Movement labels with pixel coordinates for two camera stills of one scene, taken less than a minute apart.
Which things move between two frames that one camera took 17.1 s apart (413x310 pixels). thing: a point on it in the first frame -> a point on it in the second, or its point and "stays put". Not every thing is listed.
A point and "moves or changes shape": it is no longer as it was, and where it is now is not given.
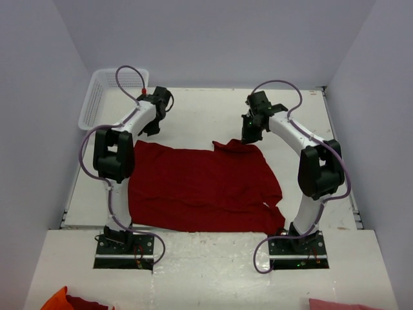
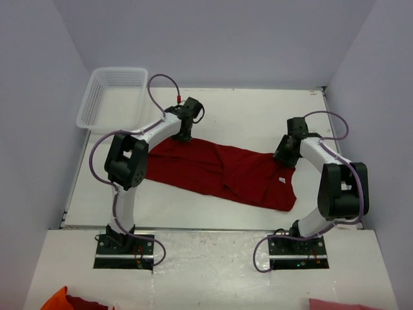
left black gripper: x=150 y=130 -> x=186 y=136
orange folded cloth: x=57 y=301 stays put
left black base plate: x=115 y=255 stays put
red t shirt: x=228 y=187 moves or changes shape
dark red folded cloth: x=78 y=303 stays put
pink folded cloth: x=316 y=304 stays put
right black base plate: x=306 y=252 stays put
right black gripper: x=247 y=137 -> x=280 y=155
